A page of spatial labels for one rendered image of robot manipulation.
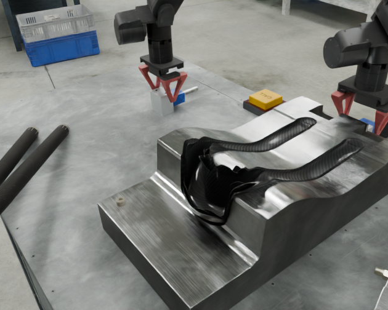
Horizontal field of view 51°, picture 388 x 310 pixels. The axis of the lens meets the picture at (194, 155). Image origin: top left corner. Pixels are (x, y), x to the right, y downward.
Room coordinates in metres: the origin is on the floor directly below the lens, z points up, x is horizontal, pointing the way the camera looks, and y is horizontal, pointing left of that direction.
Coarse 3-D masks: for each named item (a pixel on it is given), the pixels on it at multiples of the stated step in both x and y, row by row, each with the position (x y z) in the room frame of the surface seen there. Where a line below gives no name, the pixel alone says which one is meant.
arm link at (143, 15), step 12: (120, 12) 0.92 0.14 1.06; (132, 12) 0.92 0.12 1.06; (144, 12) 0.92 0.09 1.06; (168, 12) 0.88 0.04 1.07; (120, 24) 0.89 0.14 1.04; (132, 24) 0.90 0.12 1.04; (156, 24) 0.90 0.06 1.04; (168, 24) 0.90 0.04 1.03; (120, 36) 0.89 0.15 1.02; (132, 36) 0.90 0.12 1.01; (144, 36) 0.91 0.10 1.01
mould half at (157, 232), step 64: (192, 128) 0.63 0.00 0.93; (256, 128) 0.69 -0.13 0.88; (320, 128) 0.67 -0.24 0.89; (128, 192) 0.55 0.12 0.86; (256, 192) 0.44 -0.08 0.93; (320, 192) 0.47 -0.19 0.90; (384, 192) 0.56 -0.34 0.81; (128, 256) 0.45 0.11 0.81; (192, 256) 0.40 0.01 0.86; (256, 256) 0.38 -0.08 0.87
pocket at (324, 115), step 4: (316, 108) 0.76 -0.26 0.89; (320, 108) 0.76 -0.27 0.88; (312, 112) 0.75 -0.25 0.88; (316, 112) 0.76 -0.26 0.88; (320, 112) 0.76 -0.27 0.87; (324, 112) 0.76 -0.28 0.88; (320, 116) 0.76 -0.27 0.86; (324, 116) 0.75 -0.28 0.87; (328, 116) 0.74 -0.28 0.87; (332, 116) 0.74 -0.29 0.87; (328, 120) 0.74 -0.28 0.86
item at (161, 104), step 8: (160, 88) 0.97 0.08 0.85; (192, 88) 1.00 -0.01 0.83; (152, 96) 0.95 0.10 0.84; (160, 96) 0.92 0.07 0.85; (184, 96) 0.96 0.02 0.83; (152, 104) 0.95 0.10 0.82; (160, 104) 0.92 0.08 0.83; (168, 104) 0.93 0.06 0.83; (176, 104) 0.95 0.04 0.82; (160, 112) 0.92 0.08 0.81; (168, 112) 0.93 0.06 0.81
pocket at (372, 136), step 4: (368, 124) 0.68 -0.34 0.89; (360, 128) 0.67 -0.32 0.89; (364, 128) 0.67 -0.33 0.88; (356, 132) 0.66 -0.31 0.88; (360, 132) 0.67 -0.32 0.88; (364, 132) 0.67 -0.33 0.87; (368, 132) 0.67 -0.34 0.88; (364, 136) 0.67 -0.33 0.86; (368, 136) 0.67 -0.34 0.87; (372, 136) 0.66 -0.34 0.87; (376, 136) 0.65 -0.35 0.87; (380, 136) 0.65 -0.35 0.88; (376, 140) 0.65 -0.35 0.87; (380, 140) 0.65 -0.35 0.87
